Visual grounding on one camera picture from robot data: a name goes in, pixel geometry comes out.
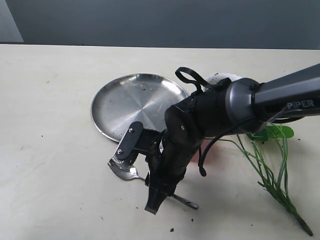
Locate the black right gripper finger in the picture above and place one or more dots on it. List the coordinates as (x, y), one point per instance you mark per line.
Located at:
(156, 196)

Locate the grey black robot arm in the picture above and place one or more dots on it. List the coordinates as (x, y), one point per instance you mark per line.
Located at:
(214, 110)

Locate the round stainless steel plate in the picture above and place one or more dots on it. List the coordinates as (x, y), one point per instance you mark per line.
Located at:
(142, 97)

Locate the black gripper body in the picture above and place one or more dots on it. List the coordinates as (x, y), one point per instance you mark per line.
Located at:
(168, 154)

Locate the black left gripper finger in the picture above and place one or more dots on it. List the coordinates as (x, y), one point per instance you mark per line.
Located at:
(125, 154)

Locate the white plastic flower pot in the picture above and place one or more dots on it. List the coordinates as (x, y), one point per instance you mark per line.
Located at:
(217, 77)

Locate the artificial red anthurium plant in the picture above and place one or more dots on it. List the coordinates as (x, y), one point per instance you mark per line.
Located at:
(268, 153)

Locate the stainless steel spoon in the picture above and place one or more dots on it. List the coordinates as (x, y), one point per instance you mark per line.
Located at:
(131, 173)

